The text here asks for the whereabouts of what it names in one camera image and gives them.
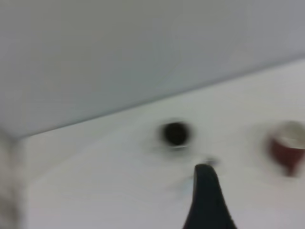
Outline dark coffee beans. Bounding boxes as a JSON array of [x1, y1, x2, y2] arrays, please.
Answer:
[[162, 122, 190, 146]]

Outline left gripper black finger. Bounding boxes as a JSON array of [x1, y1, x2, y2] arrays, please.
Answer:
[[183, 163, 236, 229]]

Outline red mug with white inside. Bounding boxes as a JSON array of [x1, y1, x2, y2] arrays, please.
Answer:
[[263, 120, 305, 177]]

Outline clear double-wall glass cup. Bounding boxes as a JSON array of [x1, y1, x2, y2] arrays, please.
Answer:
[[153, 116, 200, 155]]

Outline spoon with light blue handle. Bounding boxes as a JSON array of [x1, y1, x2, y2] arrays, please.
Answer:
[[180, 156, 219, 198]]

